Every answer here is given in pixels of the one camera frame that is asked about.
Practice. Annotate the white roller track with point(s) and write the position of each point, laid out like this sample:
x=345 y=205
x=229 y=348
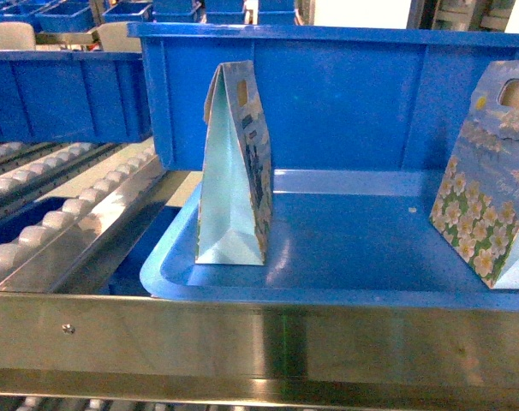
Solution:
x=53 y=245

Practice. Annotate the large blue crate behind tray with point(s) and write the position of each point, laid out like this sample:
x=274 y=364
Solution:
x=334 y=98

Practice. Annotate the standing flower gift bag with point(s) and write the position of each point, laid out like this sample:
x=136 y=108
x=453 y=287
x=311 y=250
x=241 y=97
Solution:
x=236 y=197

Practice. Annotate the blue plastic tray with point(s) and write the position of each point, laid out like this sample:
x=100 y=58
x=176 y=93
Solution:
x=338 y=238

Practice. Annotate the steel rack front rail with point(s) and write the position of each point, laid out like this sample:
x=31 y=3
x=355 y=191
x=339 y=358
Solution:
x=146 y=349

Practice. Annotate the flower gift bag with daisies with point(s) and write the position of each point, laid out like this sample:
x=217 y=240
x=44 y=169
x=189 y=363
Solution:
x=476 y=208

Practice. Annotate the blue crate at left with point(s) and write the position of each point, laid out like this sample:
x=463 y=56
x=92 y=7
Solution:
x=73 y=96

